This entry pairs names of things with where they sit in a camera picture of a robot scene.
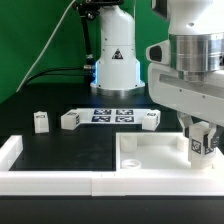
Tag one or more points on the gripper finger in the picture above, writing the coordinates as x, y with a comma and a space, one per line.
214, 135
185, 122

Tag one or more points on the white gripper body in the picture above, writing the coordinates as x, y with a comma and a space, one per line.
204, 100

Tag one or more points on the white square tabletop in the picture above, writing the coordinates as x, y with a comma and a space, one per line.
152, 151

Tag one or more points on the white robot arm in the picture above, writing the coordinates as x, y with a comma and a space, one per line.
186, 71

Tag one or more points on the white U-shaped obstacle fence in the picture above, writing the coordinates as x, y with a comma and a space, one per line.
116, 183

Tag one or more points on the white base tag plate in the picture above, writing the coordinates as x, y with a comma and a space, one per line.
112, 116

